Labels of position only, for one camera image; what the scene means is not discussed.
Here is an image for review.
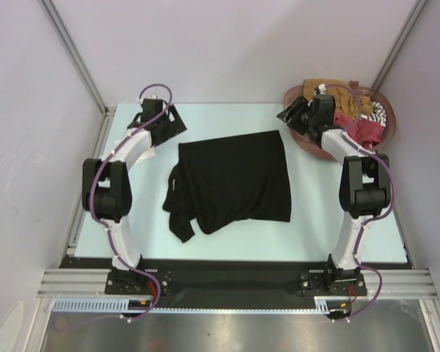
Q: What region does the white tank top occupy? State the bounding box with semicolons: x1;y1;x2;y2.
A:
138;147;155;162

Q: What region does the black tank top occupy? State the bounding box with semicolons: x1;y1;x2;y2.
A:
163;131;292;243

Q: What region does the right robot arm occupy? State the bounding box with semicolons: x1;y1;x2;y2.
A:
277;94;392;285

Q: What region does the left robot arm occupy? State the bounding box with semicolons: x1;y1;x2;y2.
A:
81;95;187;271

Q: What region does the mustard tank top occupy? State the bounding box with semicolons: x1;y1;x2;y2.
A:
303;78;359;120

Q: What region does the red tank top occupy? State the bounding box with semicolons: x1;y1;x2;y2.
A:
334;111;384;149

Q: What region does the striped tank top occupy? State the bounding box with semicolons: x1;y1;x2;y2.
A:
361;102;387;128

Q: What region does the pink laundry basket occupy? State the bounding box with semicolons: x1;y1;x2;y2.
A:
283;78;397;150

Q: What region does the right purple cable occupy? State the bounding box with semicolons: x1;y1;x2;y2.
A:
315;83;384;323

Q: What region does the purple cable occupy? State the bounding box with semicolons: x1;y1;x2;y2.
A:
315;83;384;323
54;83;175;331

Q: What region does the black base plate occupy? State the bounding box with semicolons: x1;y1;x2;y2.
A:
59;257;409;310

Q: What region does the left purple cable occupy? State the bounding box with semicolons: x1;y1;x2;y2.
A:
54;83;175;331

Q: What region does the aluminium frame rail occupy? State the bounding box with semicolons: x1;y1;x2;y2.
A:
37;268;438;300

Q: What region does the left grey cable duct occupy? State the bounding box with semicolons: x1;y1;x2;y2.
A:
53;298;152;314

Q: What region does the grey cable duct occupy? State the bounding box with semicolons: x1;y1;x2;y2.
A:
53;298;152;314
314;296;352;315

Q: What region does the right grey cable duct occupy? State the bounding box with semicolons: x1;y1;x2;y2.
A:
314;296;352;315

